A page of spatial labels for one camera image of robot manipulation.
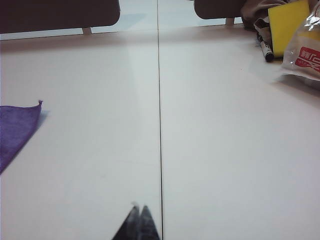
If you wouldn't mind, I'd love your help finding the clear plastic bag red label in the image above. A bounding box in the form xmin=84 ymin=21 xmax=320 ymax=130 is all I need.
xmin=281 ymin=2 xmax=320 ymax=81

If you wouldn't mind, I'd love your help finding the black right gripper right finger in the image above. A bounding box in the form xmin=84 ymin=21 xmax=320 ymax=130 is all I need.
xmin=140 ymin=204 xmax=161 ymax=240

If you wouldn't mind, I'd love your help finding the yellow sponge block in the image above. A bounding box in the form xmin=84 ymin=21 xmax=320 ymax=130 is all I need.
xmin=267 ymin=0 xmax=311 ymax=60

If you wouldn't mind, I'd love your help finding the crumpled brown fabric bag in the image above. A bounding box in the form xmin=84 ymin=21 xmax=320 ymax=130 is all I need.
xmin=240 ymin=0 xmax=288 ymax=32

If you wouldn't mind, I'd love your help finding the black marker pen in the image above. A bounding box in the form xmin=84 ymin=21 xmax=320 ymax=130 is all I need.
xmin=256 ymin=33 xmax=275 ymax=63

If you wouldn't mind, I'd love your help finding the beige pouch black trim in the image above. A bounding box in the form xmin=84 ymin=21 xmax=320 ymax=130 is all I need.
xmin=253 ymin=17 xmax=273 ymax=48

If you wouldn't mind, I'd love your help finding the purple microfiber cloth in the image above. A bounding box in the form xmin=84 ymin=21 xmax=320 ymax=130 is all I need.
xmin=0 ymin=99 xmax=44 ymax=175

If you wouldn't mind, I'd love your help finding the brown desk divider panel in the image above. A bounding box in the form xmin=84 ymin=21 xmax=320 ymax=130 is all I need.
xmin=0 ymin=0 xmax=121 ymax=35
xmin=194 ymin=0 xmax=249 ymax=21

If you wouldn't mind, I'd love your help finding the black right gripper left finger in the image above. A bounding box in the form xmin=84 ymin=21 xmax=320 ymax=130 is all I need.
xmin=111 ymin=201 xmax=142 ymax=240

